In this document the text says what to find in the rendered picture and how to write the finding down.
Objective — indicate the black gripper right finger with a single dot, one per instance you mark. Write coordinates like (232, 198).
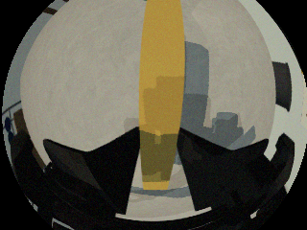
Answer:
(209, 168)

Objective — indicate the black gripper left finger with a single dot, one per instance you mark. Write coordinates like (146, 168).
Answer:
(109, 169)

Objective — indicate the yellow bar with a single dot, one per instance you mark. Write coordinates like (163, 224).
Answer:
(160, 90)

